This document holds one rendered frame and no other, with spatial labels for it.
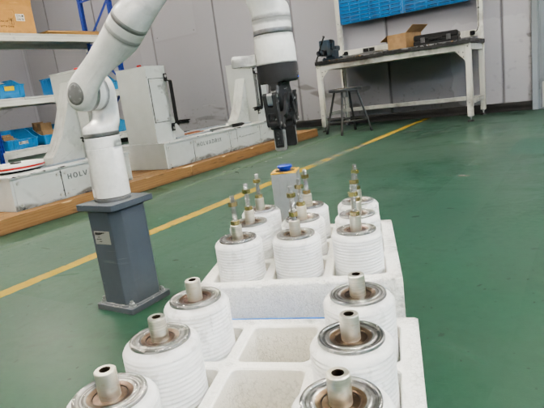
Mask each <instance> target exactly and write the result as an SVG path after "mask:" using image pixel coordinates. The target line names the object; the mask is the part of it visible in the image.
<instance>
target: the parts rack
mask: <svg viewBox="0 0 544 408"><path fill-rule="evenodd" d="M87 1H90V0H83V1H82V0H76V2H77V6H78V10H79V18H80V22H81V26H82V30H83V31H87V24H86V20H85V15H84V10H83V2H87ZM105 5H107V10H108V14H109V13H110V11H111V10H112V8H113V6H112V1H111V0H105V1H104V5H103V6H102V9H101V11H100V14H99V17H98V19H97V21H96V25H95V27H94V29H93V32H94V31H95V30H96V27H97V25H98V23H99V21H100V17H101V15H102V13H103V10H104V7H105ZM97 36H98V35H77V34H40V33H3V32H0V49H86V53H87V54H88V52H89V51H90V49H91V46H92V45H91V43H92V42H95V40H96V38H97ZM118 70H124V66H123V62H122V63H121V64H120V65H119V66H118ZM115 90H116V93H117V96H118V97H117V103H118V101H119V99H120V93H119V89H115ZM44 104H56V102H55V99H54V95H47V96H29V97H20V98H10V99H1V100H0V109H6V108H21V107H28V106H37V105H44ZM119 133H120V137H121V138H126V137H128V136H127V132H126V130H125V131H121V132H119ZM49 145H50V144H48V145H40V146H38V147H30V148H25V149H21V150H16V151H5V149H4V146H3V142H2V136H1V133H0V162H1V164H7V163H8V160H9V159H17V158H21V157H25V156H30V155H38V154H42V153H46V152H47V151H48V149H49Z"/></svg>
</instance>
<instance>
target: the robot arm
mask: <svg viewBox="0 0 544 408"><path fill-rule="evenodd" d="M166 1H167V0H119V1H118V2H117V3H116V4H115V5H114V6H113V8H112V10H111V11H110V13H109V15H108V17H107V19H106V20H105V22H104V26H103V27H102V29H101V31H100V33H99V35H98V36H97V38H96V40H95V42H94V44H93V45H92V47H91V49H90V51H89V52H88V54H87V56H86V57H85V58H84V60H83V62H82V63H81V64H80V66H79V68H78V69H77V70H76V71H75V73H74V74H73V75H72V77H71V79H70V81H69V83H68V85H67V89H66V98H67V100H68V103H69V105H70V106H71V107H72V108H73V109H75V110H78V111H82V112H88V111H92V119H91V121H90V122H89V123H88V124H87V125H86V126H84V127H83V130H82V132H83V138H84V144H85V147H86V152H87V158H88V163H89V167H88V173H89V177H90V181H91V188H92V192H93V196H94V200H95V202H98V203H108V202H117V201H121V200H125V199H127V198H130V197H131V196H132V195H131V191H130V183H129V178H128V174H127V170H126V165H125V158H124V153H123V149H122V145H121V137H120V133H119V125H120V116H119V110H118V104H117V93H116V90H115V87H114V85H113V82H112V80H111V79H110V78H109V77H108V74H109V73H110V72H111V71H112V70H114V69H115V68H116V67H117V66H119V65H120V64H121V63H122V62H123V61H125V60H126V59H127V58H128V57H130V56H131V55H132V54H133V53H134V52H135V51H136V50H137V48H138V47H139V45H140V44H141V43H142V41H143V39H144V37H145V35H146V34H147V32H148V30H149V29H150V27H151V25H152V23H153V22H154V20H155V18H156V16H157V15H158V14H159V12H160V10H161V8H162V7H163V5H164V3H165V2H166ZM245 2H246V4H247V7H248V9H249V12H250V15H251V20H252V26H253V37H254V38H253V39H254V55H250V56H241V57H233V58H232V59H231V63H232V69H250V68H254V67H255V68H256V67H257V78H258V82H259V84H260V85H266V84H268V86H269V87H268V93H267V94H263V95H262V99H263V104H264V109H265V114H266V123H267V126H268V128H271V129H272V130H273V132H274V144H275V150H276V151H285V150H286V149H287V148H288V146H292V145H296V144H297V143H298V139H297V133H296V126H295V125H296V124H297V120H299V111H298V102H297V91H296V89H295V90H291V86H290V81H295V80H297V79H298V78H299V71H298V65H297V58H296V51H295V42H294V38H293V35H292V30H291V16H290V10H289V6H288V3H287V2H286V1H285V0H245ZM270 118H271V120H270ZM276 118H277V120H275V119H276Z"/></svg>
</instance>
